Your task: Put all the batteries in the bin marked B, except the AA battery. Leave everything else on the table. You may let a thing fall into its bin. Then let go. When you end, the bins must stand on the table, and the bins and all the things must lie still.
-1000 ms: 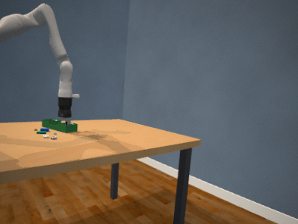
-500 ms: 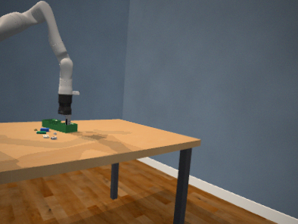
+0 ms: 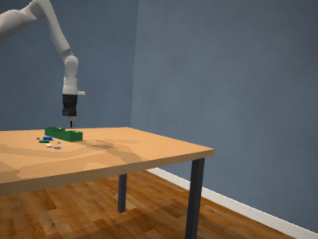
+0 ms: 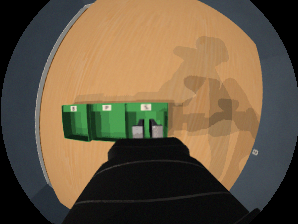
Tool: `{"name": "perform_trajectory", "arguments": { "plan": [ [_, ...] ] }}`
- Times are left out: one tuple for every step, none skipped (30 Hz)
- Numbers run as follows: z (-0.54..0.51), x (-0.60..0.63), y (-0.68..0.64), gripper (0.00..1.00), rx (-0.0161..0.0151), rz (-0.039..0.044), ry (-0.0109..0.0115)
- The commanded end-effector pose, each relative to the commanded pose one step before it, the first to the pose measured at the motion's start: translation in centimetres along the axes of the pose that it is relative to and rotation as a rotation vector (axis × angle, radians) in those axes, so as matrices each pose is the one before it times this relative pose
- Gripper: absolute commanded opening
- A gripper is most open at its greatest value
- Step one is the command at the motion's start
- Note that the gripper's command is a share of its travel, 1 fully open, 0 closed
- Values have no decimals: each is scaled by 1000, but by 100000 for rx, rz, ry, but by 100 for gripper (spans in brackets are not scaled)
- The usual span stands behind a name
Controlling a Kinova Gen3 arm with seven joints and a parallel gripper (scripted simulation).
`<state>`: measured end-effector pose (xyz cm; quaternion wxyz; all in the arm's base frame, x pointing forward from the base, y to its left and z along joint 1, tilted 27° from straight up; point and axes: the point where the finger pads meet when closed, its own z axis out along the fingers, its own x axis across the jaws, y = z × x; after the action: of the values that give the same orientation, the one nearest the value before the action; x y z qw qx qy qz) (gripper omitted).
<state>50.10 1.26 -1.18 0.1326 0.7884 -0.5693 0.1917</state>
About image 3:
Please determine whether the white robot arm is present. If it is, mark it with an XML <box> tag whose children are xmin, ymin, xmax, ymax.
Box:
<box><xmin>0</xmin><ymin>0</ymin><xmax>79</xmax><ymax>86</ymax></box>

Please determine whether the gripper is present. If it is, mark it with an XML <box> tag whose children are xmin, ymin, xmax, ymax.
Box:
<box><xmin>62</xmin><ymin>85</ymin><xmax>86</xmax><ymax>128</ymax></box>

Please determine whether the green three-compartment tray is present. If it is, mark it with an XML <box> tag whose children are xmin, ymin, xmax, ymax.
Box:
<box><xmin>44</xmin><ymin>127</ymin><xmax>83</xmax><ymax>142</ymax></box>

